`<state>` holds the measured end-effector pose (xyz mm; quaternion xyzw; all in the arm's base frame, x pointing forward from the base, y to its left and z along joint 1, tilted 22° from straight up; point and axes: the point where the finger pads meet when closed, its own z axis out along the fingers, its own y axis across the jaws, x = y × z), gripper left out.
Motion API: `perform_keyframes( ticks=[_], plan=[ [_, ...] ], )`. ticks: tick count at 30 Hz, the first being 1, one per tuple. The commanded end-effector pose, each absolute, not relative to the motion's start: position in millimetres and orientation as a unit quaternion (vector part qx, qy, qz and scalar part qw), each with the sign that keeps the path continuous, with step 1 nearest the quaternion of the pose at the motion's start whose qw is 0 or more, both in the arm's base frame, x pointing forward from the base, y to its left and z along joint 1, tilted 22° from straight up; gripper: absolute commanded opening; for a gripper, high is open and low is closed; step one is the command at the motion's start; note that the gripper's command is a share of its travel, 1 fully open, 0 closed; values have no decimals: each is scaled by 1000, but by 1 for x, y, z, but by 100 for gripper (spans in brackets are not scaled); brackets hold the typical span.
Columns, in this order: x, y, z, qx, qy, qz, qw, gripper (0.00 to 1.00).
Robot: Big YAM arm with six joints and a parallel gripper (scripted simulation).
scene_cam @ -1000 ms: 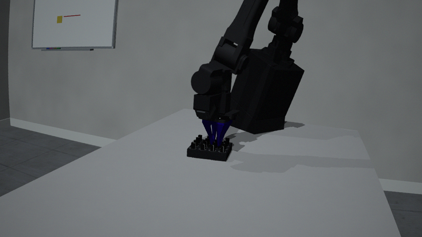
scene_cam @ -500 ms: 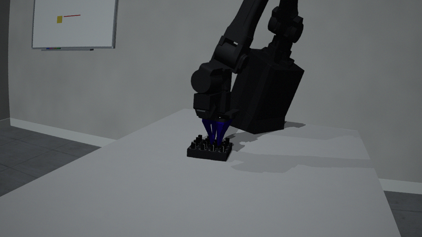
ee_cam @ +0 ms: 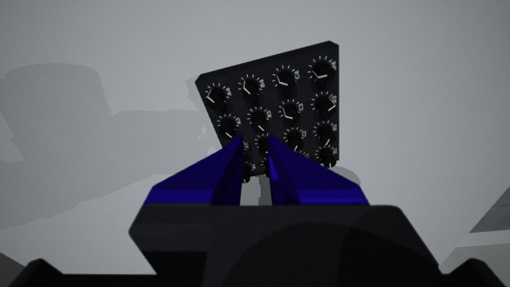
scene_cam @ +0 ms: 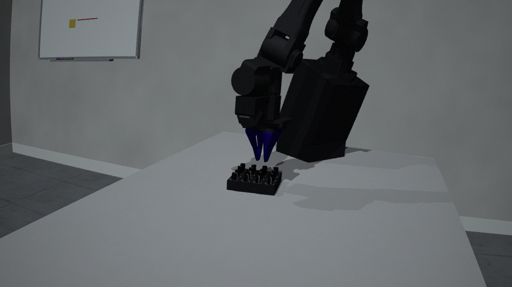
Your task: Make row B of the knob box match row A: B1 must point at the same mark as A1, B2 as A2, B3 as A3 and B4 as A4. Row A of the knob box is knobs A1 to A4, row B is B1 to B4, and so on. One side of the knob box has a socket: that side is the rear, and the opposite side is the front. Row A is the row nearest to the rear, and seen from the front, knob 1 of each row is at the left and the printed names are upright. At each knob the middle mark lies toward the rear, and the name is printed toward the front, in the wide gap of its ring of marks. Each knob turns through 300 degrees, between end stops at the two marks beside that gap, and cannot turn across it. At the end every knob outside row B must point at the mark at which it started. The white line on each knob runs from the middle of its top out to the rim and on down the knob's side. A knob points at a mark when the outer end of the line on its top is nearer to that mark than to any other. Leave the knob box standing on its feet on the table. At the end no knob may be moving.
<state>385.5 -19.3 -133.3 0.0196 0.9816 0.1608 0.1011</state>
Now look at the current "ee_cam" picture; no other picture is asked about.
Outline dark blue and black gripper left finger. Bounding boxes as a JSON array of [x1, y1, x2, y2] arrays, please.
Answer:
[[142, 135, 244, 206]]

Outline black knob box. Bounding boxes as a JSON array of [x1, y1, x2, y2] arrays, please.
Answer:
[[195, 41, 339, 183]]

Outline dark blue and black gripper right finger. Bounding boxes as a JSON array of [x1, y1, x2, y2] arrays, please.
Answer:
[[268, 134, 370, 206]]

